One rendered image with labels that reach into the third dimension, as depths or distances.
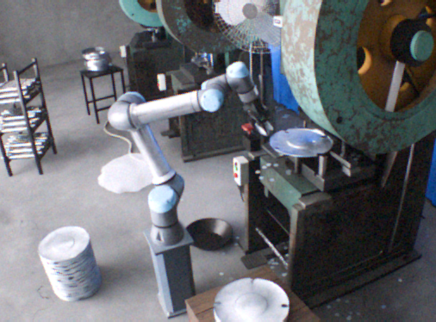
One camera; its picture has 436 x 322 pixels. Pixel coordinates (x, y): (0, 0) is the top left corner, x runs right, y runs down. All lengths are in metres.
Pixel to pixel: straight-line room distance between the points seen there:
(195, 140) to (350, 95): 2.26
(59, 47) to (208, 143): 5.22
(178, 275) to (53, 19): 6.70
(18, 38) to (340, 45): 7.31
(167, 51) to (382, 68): 3.72
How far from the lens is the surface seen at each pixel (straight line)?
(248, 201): 2.12
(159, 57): 4.87
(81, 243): 2.14
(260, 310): 1.54
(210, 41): 2.92
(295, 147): 1.78
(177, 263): 1.82
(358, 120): 1.32
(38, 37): 8.06
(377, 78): 1.43
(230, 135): 3.46
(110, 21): 8.08
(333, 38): 1.17
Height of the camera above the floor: 1.57
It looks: 28 degrees down
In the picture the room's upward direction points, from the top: 3 degrees counter-clockwise
